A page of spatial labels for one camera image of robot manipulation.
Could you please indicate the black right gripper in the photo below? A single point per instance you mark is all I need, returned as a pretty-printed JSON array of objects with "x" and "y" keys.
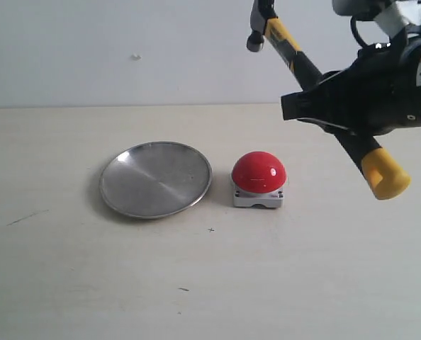
[{"x": 379, "y": 93}]

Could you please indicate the black yellow claw hammer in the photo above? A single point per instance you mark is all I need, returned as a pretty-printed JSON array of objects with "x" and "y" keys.
[{"x": 381, "y": 171}]

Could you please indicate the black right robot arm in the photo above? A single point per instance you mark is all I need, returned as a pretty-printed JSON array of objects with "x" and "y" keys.
[{"x": 380, "y": 91}]

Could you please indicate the red dome push button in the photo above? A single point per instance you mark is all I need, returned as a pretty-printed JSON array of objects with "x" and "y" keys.
[{"x": 258, "y": 179}]

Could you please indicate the round silver metal plate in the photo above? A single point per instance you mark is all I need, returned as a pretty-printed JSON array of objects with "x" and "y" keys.
[{"x": 154, "y": 180}]

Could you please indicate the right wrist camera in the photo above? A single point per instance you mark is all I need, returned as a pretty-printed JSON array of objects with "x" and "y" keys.
[{"x": 390, "y": 16}]

